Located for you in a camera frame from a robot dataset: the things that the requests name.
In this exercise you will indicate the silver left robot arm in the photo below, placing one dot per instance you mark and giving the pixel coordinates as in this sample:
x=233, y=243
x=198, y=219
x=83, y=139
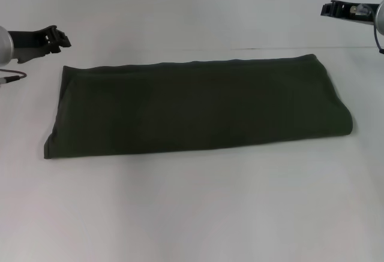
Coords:
x=6, y=47

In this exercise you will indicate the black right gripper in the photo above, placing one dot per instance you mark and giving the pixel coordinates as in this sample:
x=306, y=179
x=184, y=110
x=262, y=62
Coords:
x=357, y=10

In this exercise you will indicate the dark green FREE t-shirt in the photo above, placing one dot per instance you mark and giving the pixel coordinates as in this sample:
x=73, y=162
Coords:
x=192, y=112

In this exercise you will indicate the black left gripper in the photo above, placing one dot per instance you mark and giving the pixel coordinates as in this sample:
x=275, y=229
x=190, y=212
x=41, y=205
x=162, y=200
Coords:
x=25, y=44

